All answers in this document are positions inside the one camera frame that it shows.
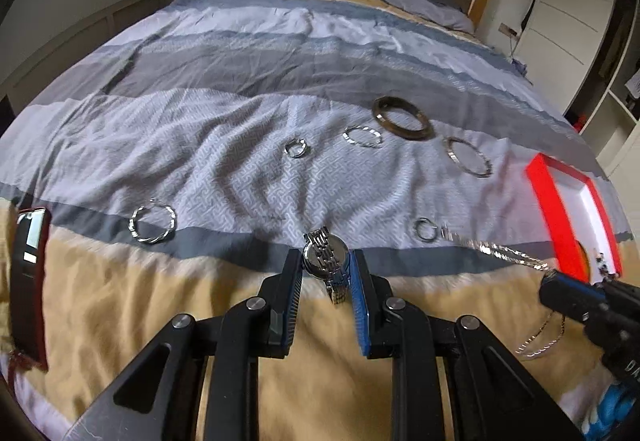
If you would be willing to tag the grey pillow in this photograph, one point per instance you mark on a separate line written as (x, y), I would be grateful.
(425, 3)

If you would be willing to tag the brown bangle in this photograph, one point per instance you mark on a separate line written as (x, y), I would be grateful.
(391, 127)

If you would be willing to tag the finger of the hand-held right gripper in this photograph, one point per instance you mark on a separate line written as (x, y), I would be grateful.
(567, 298)

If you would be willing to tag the person's right hand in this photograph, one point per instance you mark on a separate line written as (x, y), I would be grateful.
(612, 413)

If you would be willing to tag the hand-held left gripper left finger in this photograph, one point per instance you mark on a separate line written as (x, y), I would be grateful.
(295, 293)

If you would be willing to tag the white wardrobe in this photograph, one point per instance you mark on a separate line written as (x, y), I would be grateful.
(565, 11)

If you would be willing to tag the striped duvet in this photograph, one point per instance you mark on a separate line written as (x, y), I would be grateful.
(225, 71)

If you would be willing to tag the small red object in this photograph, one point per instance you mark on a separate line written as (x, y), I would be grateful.
(578, 122)

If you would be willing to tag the large twisted silver hoop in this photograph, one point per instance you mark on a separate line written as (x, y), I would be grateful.
(132, 223)

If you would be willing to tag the red jewelry box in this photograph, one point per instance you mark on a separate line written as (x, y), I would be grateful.
(550, 201)

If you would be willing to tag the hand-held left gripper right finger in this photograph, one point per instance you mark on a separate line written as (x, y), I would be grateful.
(357, 301)

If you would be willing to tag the silver metal wristwatch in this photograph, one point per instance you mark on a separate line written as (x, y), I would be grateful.
(322, 253)

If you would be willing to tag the flat silver bangle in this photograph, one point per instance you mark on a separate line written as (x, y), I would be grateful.
(454, 156)

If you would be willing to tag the white shelf unit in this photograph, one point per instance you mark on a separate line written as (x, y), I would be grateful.
(620, 121)

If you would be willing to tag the twisted silver bangle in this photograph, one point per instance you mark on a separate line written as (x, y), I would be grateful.
(346, 136)

